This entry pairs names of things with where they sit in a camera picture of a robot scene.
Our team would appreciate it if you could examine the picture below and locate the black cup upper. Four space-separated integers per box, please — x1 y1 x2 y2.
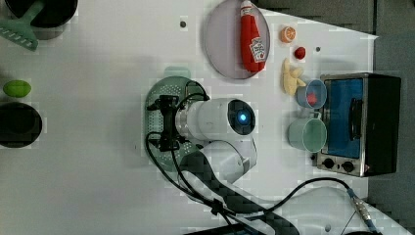
0 102 43 148

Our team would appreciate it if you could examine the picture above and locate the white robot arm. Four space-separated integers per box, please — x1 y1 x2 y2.
145 93 411 235

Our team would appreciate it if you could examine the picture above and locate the mint green cup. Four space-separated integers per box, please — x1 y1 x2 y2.
288 118 327 153

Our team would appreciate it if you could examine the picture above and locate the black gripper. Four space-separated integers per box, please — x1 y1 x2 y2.
147 95 185 152

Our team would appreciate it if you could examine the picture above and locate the blue cup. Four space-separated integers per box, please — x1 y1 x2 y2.
296 79 327 109

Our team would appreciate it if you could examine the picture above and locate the grey oval plate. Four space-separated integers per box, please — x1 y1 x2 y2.
205 0 270 79

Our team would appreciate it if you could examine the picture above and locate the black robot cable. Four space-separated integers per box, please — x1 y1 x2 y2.
145 79 383 235

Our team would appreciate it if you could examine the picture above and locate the red toy in cup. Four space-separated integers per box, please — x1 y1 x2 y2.
306 93 317 106

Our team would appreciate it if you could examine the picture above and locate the red ketchup bottle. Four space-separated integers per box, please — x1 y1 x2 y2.
240 0 265 72

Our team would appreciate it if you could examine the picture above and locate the black toaster oven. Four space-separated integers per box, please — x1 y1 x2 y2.
316 72 401 177

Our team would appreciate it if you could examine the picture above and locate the orange slice toy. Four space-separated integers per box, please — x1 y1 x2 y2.
280 26 297 43

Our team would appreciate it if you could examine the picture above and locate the red strawberry toy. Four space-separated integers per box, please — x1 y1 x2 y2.
294 47 306 60

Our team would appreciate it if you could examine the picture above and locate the mint green oval strainer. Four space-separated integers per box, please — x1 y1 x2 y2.
144 67 209 172

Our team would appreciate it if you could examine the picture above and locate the mint green spatula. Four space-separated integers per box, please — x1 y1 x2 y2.
0 0 44 51

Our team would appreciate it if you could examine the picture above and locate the green lime toy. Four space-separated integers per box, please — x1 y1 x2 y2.
3 80 31 98

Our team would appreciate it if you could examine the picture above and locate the black pot with spatula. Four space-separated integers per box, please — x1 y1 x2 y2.
4 0 78 40

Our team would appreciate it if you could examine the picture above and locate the yellow banana toy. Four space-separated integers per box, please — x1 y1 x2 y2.
283 58 305 96

